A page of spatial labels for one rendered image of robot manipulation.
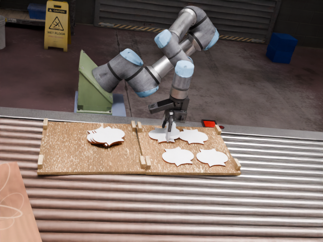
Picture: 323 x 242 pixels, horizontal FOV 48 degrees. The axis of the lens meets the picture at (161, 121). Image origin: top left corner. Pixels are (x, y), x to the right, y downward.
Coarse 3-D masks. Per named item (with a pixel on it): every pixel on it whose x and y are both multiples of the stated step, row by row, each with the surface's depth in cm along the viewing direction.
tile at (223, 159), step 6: (204, 150) 161; (210, 150) 161; (198, 156) 156; (204, 156) 157; (210, 156) 157; (216, 156) 158; (222, 156) 159; (204, 162) 153; (210, 162) 153; (216, 162) 154; (222, 162) 155
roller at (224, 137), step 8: (0, 120) 160; (8, 120) 161; (16, 120) 162; (24, 120) 163; (32, 120) 164; (224, 136) 179; (232, 136) 180; (240, 136) 181; (248, 136) 182; (296, 144) 185; (304, 144) 186; (312, 144) 187; (320, 144) 188
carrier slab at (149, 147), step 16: (144, 128) 170; (176, 128) 175; (192, 128) 177; (208, 128) 179; (144, 144) 159; (160, 144) 161; (176, 144) 163; (192, 144) 165; (208, 144) 167; (224, 144) 169; (160, 160) 150; (192, 160) 154
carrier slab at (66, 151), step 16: (48, 128) 158; (64, 128) 160; (80, 128) 161; (96, 128) 163; (112, 128) 166; (128, 128) 168; (48, 144) 148; (64, 144) 150; (80, 144) 151; (128, 144) 157; (48, 160) 139; (64, 160) 141; (80, 160) 142; (96, 160) 144; (112, 160) 145; (128, 160) 147
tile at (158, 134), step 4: (156, 128) 169; (160, 128) 170; (164, 128) 170; (152, 132) 166; (156, 132) 167; (160, 132) 167; (164, 132) 167; (152, 136) 163; (156, 136) 164; (160, 136) 164; (164, 136) 164; (172, 136) 165; (176, 136) 165; (156, 140) 162; (160, 140) 161; (164, 140) 162; (172, 140) 162
